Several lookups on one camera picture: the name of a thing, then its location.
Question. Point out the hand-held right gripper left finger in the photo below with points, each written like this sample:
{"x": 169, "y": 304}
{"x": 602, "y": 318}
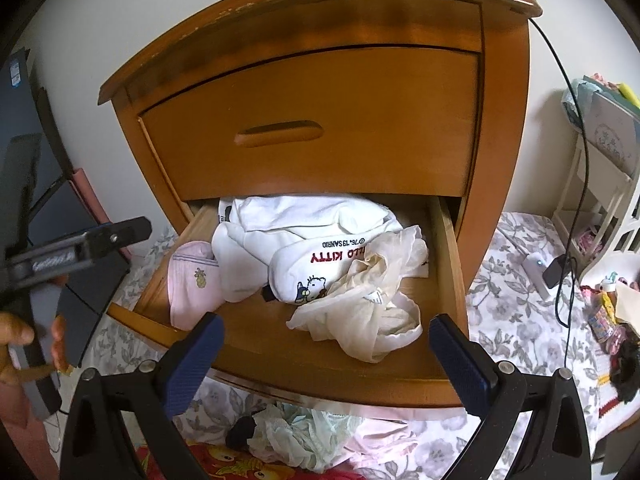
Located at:
{"x": 196, "y": 360}

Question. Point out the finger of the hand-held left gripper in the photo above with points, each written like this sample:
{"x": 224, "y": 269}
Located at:
{"x": 120, "y": 234}

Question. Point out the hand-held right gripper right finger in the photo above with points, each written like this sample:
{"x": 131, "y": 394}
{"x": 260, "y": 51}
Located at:
{"x": 457, "y": 360}

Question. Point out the pink socks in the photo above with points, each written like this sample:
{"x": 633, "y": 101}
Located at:
{"x": 192, "y": 285}

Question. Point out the cream sheer underwear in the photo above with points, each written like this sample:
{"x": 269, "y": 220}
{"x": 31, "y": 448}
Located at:
{"x": 370, "y": 320}

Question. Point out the wooden drawer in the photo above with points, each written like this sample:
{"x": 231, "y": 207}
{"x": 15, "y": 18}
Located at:
{"x": 300, "y": 360}
{"x": 350, "y": 110}

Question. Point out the pink underwear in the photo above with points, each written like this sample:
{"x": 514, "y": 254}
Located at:
{"x": 385, "y": 442}

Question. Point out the white underwear with black waistband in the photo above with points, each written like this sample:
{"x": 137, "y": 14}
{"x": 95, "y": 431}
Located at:
{"x": 250, "y": 260}

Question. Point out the pale green lace underwear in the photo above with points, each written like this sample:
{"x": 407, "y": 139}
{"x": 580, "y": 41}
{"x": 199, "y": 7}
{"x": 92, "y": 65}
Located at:
{"x": 295, "y": 435}

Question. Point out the white cartoon print sock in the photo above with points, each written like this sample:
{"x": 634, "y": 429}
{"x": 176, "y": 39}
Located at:
{"x": 300, "y": 266}

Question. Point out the closed wooden drawer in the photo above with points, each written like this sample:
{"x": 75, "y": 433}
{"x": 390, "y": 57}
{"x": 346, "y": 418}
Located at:
{"x": 350, "y": 110}

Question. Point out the person's left hand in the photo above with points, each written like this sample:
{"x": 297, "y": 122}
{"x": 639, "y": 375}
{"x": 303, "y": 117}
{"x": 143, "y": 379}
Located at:
{"x": 15, "y": 330}

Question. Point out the dark blue cabinet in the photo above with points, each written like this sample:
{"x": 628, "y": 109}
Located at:
{"x": 50, "y": 175}

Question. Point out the pink board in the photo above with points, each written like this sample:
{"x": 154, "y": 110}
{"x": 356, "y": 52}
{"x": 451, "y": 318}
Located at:
{"x": 92, "y": 195}

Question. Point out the grey floral bedsheet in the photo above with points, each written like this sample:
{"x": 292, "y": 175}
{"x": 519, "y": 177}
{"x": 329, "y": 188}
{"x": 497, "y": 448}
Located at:
{"x": 515, "y": 310}

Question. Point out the red floral blanket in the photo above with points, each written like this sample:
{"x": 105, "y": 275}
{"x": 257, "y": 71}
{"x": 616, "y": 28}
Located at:
{"x": 225, "y": 465}

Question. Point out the black power adapter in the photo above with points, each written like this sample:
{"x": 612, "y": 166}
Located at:
{"x": 554, "y": 270}

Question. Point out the pile of small toys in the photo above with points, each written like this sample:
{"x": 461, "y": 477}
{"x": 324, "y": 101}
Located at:
{"x": 602, "y": 320}

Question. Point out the black fuzzy cloth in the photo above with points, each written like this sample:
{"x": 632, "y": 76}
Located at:
{"x": 627, "y": 375}

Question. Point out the beige cloth pouch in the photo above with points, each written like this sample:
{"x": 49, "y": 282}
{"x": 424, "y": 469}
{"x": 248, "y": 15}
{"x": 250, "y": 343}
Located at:
{"x": 629, "y": 305}

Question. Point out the white cutout storage rack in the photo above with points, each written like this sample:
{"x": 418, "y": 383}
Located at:
{"x": 600, "y": 185}

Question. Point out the wooden nightstand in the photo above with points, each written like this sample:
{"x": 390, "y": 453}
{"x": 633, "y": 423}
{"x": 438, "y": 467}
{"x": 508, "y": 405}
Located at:
{"x": 500, "y": 135}

